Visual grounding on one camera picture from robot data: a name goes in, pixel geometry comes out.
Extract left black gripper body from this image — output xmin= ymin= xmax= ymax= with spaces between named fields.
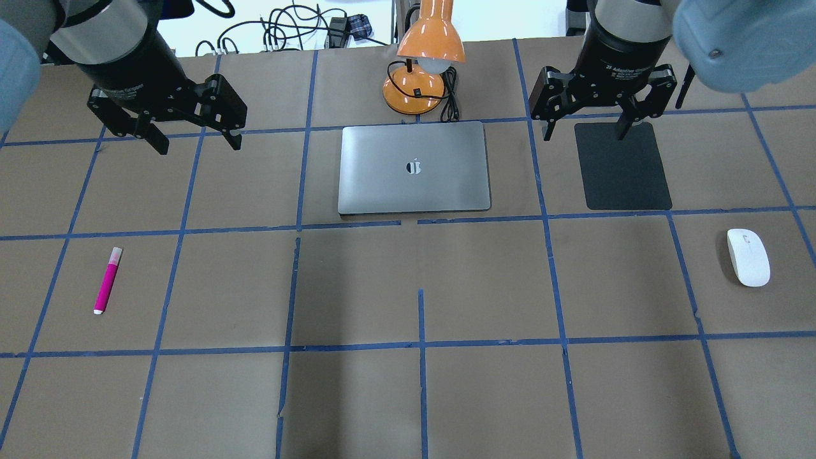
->
xmin=78 ymin=26 xmax=248 ymax=137

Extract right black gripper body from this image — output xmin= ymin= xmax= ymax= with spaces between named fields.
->
xmin=528 ymin=18 xmax=677 ymax=122

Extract pink highlighter pen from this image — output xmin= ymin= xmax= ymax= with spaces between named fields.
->
xmin=93 ymin=247 xmax=123 ymax=316

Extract white computer mouse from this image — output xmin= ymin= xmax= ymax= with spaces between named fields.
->
xmin=726 ymin=228 xmax=771 ymax=288

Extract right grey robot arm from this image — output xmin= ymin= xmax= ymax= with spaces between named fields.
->
xmin=528 ymin=1 xmax=815 ymax=140

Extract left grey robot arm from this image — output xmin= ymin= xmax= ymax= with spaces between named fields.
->
xmin=1 ymin=1 xmax=248 ymax=155

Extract black mousepad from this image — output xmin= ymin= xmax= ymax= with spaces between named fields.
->
xmin=574 ymin=122 xmax=673 ymax=211

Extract grey closed laptop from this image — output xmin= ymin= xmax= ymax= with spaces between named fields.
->
xmin=337 ymin=121 xmax=492 ymax=215

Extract orange desk lamp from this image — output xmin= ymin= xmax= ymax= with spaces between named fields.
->
xmin=382 ymin=1 xmax=466 ymax=122

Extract black power adapter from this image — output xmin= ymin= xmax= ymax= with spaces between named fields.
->
xmin=324 ymin=17 xmax=350 ymax=49

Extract black lamp power cable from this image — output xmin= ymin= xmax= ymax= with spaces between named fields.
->
xmin=388 ymin=61 xmax=461 ymax=123

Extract black tangled cables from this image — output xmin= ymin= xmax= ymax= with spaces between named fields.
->
xmin=194 ymin=0 xmax=390 ymax=57

